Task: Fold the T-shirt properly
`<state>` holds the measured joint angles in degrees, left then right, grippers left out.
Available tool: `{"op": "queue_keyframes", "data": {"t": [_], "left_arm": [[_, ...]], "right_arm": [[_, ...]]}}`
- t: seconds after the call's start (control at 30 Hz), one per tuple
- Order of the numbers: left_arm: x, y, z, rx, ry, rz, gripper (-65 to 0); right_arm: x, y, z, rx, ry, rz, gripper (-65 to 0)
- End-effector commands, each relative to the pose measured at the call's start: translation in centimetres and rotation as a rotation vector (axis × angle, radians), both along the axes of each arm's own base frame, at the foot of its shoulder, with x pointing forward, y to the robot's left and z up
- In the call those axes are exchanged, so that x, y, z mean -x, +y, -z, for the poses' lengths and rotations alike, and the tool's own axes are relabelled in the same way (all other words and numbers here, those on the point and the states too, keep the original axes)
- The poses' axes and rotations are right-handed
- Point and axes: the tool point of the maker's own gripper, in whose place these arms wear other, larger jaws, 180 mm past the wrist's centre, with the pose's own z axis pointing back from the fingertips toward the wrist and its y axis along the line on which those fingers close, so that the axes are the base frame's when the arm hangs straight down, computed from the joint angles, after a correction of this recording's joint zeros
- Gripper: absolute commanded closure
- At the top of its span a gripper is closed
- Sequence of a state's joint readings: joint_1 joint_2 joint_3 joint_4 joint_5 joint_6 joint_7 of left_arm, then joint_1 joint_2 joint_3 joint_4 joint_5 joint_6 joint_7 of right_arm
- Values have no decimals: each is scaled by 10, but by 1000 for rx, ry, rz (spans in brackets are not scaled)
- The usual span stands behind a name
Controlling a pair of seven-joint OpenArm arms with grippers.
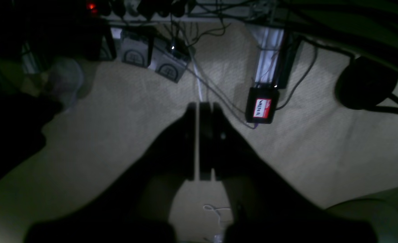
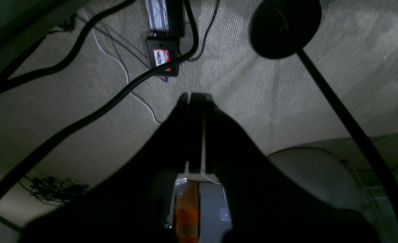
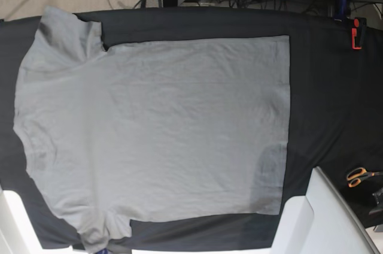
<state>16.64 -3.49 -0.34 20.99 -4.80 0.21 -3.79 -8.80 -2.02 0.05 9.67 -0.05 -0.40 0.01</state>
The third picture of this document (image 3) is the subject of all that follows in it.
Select grey T-shirt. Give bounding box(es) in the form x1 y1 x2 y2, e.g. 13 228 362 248
13 7 290 253

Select white plastic container right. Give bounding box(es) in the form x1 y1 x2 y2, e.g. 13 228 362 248
270 167 379 254

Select white plastic container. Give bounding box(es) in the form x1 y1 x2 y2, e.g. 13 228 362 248
270 167 379 254
1 189 42 254

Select red and black clamp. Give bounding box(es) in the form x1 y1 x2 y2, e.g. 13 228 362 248
351 17 367 50

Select white plastic container left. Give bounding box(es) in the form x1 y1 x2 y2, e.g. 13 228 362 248
1 189 42 254

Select orange handled scissors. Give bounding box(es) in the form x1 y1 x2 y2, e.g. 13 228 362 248
346 167 382 188

